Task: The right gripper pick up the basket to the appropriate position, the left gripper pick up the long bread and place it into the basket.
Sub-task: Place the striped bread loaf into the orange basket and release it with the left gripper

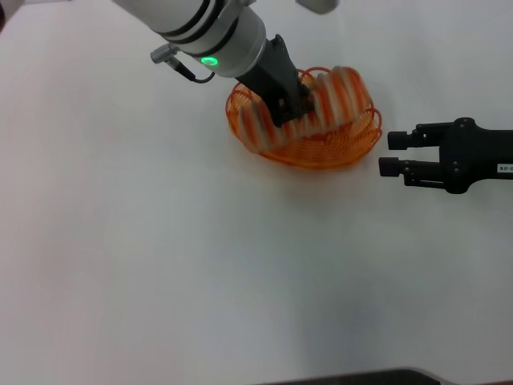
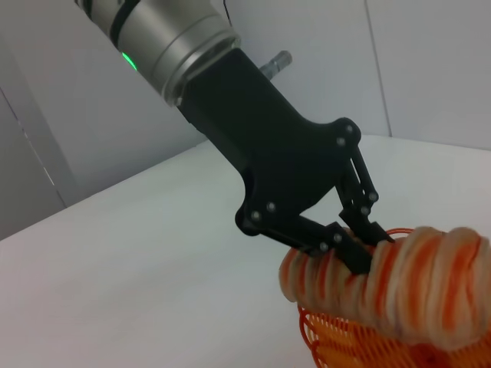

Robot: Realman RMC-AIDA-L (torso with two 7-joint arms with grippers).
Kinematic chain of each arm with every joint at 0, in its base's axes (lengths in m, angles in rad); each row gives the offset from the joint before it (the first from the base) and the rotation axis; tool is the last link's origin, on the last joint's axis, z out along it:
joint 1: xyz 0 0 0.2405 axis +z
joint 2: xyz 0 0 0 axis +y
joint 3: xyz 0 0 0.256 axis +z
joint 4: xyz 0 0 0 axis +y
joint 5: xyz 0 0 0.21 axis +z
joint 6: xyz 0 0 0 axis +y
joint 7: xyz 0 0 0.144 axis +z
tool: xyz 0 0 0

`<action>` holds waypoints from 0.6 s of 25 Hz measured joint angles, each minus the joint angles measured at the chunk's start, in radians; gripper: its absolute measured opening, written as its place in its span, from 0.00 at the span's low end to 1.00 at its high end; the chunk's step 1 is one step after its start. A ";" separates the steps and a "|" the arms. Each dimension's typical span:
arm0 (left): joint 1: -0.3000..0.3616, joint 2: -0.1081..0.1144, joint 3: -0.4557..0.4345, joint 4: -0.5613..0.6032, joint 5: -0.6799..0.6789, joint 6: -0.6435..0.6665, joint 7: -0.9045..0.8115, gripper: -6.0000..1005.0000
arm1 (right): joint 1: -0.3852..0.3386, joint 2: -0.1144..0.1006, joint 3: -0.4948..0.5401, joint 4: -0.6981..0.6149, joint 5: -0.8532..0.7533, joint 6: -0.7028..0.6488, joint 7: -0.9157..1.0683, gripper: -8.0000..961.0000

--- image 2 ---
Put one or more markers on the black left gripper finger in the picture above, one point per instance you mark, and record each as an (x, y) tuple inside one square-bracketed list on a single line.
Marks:
[(362, 222), (351, 255)]

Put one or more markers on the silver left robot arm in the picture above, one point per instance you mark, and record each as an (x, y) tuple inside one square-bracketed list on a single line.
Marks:
[(161, 38)]

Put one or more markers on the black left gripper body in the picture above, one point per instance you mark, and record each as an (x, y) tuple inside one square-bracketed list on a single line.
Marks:
[(276, 161)]

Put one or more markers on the orange striped bread loaf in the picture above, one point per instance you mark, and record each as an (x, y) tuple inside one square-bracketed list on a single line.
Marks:
[(422, 287)]

